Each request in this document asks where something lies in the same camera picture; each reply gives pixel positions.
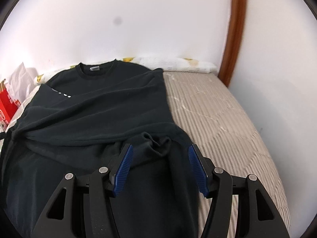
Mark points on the brown wooden door frame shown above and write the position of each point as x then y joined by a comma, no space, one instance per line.
233,41

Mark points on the white yellow patterned sheet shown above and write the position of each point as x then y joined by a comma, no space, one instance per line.
167,64

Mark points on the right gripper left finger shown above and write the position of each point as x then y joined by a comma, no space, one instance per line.
81,206

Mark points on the white Miniso plastic bag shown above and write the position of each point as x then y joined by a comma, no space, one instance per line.
19,84

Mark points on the red paper shopping bag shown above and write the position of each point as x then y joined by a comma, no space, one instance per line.
9,106

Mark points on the striped quilted mattress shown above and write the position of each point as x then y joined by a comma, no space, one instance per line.
227,161

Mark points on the black sweatshirt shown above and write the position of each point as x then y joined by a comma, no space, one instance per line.
78,122

